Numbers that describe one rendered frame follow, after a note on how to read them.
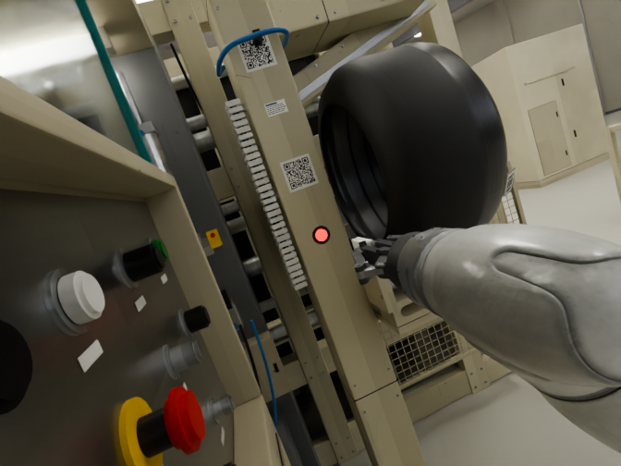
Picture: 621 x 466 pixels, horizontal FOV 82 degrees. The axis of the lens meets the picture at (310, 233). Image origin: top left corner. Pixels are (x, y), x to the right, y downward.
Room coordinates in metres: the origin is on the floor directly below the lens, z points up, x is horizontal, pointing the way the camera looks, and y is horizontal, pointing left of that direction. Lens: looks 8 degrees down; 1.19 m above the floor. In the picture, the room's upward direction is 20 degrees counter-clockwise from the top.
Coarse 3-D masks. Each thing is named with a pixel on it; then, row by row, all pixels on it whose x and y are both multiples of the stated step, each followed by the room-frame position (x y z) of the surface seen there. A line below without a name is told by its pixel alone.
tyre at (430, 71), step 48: (432, 48) 0.84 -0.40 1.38; (336, 96) 0.91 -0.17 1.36; (384, 96) 0.76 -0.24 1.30; (432, 96) 0.75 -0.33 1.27; (480, 96) 0.76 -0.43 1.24; (336, 144) 1.23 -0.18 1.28; (384, 144) 0.75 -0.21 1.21; (432, 144) 0.72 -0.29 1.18; (480, 144) 0.74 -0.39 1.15; (336, 192) 1.17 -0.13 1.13; (384, 192) 1.25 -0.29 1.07; (432, 192) 0.73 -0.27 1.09; (480, 192) 0.77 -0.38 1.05
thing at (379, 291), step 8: (376, 280) 0.77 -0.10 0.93; (384, 280) 0.77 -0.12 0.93; (368, 288) 0.86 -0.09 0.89; (376, 288) 0.79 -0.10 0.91; (384, 288) 0.77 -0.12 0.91; (368, 296) 0.88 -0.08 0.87; (376, 296) 0.81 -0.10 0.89; (384, 296) 0.77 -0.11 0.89; (392, 296) 0.77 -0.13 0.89; (376, 304) 0.83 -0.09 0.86; (384, 304) 0.77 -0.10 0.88; (392, 304) 0.77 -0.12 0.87; (392, 312) 0.77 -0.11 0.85
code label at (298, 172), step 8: (288, 160) 0.87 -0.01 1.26; (296, 160) 0.87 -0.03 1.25; (304, 160) 0.87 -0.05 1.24; (288, 168) 0.87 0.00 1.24; (296, 168) 0.87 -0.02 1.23; (304, 168) 0.87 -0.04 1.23; (312, 168) 0.88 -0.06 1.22; (288, 176) 0.86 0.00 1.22; (296, 176) 0.87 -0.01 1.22; (304, 176) 0.87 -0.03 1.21; (312, 176) 0.88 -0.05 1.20; (288, 184) 0.86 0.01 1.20; (296, 184) 0.87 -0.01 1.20; (304, 184) 0.87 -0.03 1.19; (312, 184) 0.87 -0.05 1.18
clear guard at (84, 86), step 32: (0, 0) 0.25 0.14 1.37; (32, 0) 0.32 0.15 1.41; (64, 0) 0.44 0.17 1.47; (0, 32) 0.23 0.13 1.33; (32, 32) 0.29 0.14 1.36; (64, 32) 0.38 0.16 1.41; (96, 32) 0.54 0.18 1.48; (0, 64) 0.21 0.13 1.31; (32, 64) 0.26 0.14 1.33; (64, 64) 0.33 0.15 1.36; (96, 64) 0.47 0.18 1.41; (64, 96) 0.29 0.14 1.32; (96, 96) 0.40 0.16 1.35; (96, 128) 0.35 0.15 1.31; (128, 128) 0.51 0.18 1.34
